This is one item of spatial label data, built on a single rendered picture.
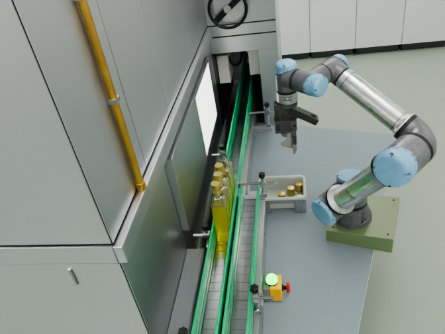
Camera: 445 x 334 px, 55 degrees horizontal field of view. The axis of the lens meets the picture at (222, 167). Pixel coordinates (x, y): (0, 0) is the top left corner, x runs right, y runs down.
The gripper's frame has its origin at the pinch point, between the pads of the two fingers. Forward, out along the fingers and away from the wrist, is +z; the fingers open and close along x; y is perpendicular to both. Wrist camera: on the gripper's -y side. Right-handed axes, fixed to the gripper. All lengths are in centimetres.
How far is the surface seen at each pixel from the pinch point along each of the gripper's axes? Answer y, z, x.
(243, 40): 26, -13, -90
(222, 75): 43, 13, -102
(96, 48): 43, -64, 51
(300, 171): -2, 43, -40
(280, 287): 8, 35, 40
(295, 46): -3, 99, -365
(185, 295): 41, 30, 48
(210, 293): 32, 30, 47
